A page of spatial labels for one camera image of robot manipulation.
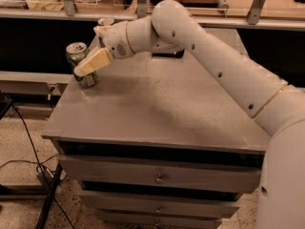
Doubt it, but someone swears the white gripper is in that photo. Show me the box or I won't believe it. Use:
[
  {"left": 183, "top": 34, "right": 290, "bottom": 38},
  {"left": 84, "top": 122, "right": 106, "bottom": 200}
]
[{"left": 73, "top": 21, "right": 134, "bottom": 76}]

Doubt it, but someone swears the green soda can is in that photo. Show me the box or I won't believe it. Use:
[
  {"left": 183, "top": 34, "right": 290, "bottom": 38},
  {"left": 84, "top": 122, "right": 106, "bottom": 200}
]
[{"left": 65, "top": 41, "right": 99, "bottom": 89}]

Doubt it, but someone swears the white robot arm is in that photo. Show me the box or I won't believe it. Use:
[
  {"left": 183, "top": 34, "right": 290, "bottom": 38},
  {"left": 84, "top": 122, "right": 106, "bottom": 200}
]
[{"left": 74, "top": 0, "right": 305, "bottom": 229}]

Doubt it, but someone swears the blue soda can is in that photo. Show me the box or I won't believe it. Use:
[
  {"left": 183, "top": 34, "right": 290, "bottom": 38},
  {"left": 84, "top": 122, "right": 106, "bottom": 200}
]
[{"left": 97, "top": 18, "right": 114, "bottom": 26}]

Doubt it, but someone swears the dark snack bar packet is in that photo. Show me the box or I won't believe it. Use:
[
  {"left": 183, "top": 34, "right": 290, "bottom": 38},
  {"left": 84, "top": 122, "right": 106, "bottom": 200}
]
[{"left": 152, "top": 49, "right": 185, "bottom": 59}]

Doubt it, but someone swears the grey drawer cabinet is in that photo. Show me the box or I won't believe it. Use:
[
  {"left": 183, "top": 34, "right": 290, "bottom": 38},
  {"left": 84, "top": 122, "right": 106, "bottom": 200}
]
[{"left": 41, "top": 25, "right": 272, "bottom": 229}]

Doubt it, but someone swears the black metal stand leg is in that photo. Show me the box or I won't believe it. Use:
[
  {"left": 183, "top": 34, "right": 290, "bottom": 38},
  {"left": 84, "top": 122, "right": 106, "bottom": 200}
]
[{"left": 35, "top": 164, "right": 62, "bottom": 229}]

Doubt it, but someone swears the grey metal rail frame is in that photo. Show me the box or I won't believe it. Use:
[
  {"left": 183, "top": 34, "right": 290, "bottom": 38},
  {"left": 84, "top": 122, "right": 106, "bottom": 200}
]
[{"left": 0, "top": 0, "right": 305, "bottom": 31}]

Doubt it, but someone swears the black floor cable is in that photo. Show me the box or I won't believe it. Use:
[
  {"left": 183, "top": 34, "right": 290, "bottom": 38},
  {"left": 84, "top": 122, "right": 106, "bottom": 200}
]
[{"left": 0, "top": 105, "right": 77, "bottom": 229}]

